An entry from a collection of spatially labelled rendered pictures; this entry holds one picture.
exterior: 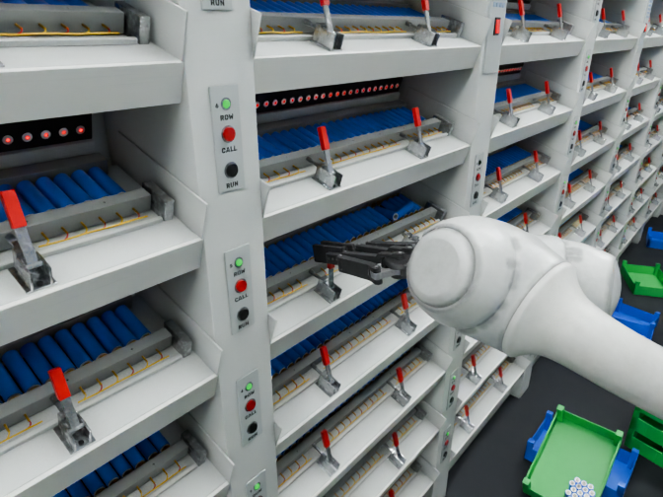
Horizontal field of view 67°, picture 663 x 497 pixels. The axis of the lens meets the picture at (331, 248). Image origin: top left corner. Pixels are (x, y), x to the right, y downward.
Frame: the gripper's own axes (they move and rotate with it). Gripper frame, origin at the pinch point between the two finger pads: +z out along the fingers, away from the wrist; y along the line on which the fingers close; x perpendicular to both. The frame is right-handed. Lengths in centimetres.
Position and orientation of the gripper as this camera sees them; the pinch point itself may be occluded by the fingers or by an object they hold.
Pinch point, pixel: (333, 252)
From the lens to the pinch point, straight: 82.8
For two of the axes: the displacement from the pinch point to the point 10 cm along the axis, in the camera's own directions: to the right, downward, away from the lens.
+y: 6.5, -3.1, 7.0
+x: -1.4, -9.5, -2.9
